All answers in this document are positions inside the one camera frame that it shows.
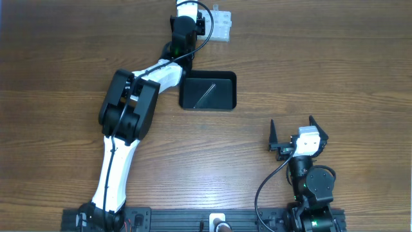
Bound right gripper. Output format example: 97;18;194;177
268;115;330;162

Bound black tray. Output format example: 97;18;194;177
178;70;238;112

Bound white test tube rack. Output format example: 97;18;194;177
196;9;233;43

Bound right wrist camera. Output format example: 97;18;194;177
293;126;322;158

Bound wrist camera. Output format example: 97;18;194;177
293;126;322;158
176;0;199;19

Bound black cable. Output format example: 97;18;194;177
254;148;296;231
109;0;215;142

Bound mounting rail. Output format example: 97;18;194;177
61;206;347;232

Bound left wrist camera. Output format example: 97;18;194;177
176;0;199;19

